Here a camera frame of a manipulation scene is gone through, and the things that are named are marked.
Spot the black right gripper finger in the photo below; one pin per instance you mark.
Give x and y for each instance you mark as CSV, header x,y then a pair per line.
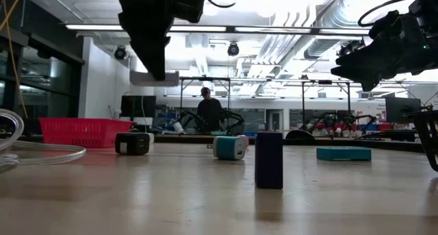
x,y
366,75
369,57

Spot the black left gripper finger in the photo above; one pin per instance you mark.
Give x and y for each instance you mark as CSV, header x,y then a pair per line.
x,y
150,46

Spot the teal box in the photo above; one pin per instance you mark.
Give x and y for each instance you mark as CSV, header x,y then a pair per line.
x,y
344,153

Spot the black charger cube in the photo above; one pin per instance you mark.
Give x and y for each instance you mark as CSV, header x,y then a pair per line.
x,y
133,144

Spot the teal and white charger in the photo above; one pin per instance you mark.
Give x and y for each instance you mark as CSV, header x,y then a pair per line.
x,y
227,148

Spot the dark blue box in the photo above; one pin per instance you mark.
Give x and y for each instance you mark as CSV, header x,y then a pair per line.
x,y
268,159

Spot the background black robot arm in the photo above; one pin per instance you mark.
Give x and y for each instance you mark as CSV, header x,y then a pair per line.
x,y
188,116
236,118

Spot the black ceiling device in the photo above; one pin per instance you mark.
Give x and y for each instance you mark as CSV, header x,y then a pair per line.
x,y
349,49

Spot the black monitor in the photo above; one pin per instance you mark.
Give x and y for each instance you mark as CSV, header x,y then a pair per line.
x,y
402,108
137,106

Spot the overhead light bar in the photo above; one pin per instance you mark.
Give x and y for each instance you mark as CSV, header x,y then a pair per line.
x,y
198,28

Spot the white cup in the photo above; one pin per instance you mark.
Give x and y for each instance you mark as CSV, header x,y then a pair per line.
x,y
178,127

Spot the person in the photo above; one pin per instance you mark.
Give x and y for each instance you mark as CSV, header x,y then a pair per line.
x,y
209,111

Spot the red plastic basket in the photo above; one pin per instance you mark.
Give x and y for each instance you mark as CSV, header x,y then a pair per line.
x,y
82,132

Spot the round black ceiling camera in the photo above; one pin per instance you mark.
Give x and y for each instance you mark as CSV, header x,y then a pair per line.
x,y
233,50
120,53

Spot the black metal station frame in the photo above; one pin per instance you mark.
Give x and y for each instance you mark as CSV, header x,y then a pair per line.
x,y
325,82
205,78

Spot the silver ventilation duct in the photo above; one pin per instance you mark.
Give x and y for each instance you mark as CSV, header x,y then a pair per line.
x,y
335,15

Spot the black table frame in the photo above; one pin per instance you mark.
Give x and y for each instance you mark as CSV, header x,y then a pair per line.
x,y
393,145

